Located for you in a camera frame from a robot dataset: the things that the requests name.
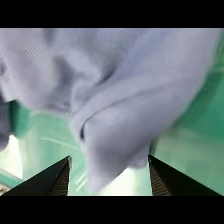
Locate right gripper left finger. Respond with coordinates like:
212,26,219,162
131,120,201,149
1,155,73,197

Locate blue shirt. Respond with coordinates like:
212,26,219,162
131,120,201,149
0,28,223,195

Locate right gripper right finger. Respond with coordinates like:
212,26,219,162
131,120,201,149
147,154,223,197

